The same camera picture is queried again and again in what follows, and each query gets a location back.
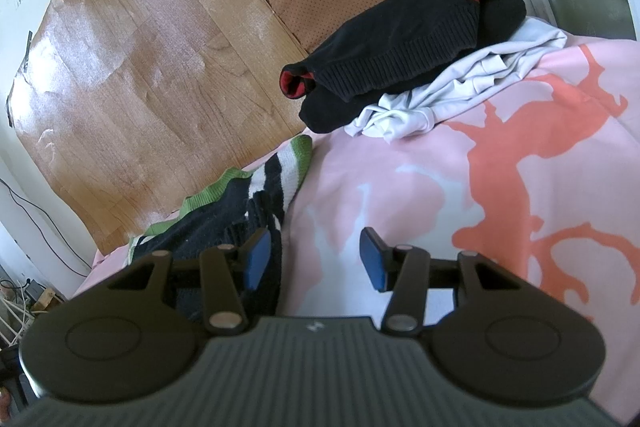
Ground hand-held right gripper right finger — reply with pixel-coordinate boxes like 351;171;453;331
360;227;526;336

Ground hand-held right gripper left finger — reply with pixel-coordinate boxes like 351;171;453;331
107;228;273;336

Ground green and black knit sweater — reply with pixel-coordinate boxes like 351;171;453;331
127;134;313;323

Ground pink printed bedsheet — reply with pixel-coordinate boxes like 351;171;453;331
92;27;640;427

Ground wooden block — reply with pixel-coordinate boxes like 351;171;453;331
32;288;67;314

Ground white garment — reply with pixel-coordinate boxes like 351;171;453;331
345;17;568;142

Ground black sweater with red cuffs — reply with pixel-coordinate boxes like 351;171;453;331
280;0;528;132

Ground white router with antennas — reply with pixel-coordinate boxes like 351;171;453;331
0;294;36;345

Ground wood-pattern wall sheet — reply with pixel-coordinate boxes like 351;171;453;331
7;0;313;253

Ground black wall cable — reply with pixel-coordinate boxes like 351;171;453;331
0;179;93;278

